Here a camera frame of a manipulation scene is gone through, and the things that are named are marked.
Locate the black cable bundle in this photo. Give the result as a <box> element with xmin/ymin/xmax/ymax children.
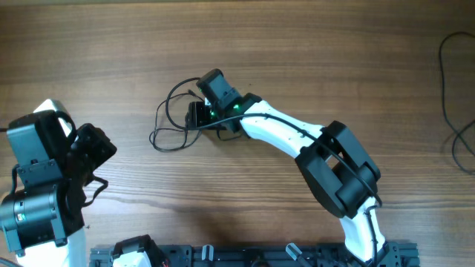
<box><xmin>148</xmin><ymin>88</ymin><xmax>205</xmax><ymax>153</ymax></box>

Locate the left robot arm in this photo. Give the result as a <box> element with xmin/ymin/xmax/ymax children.
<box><xmin>1</xmin><ymin>110</ymin><xmax>117</xmax><ymax>266</ymax></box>

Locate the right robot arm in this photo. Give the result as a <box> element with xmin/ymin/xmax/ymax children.
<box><xmin>187</xmin><ymin>69</ymin><xmax>385</xmax><ymax>266</ymax></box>

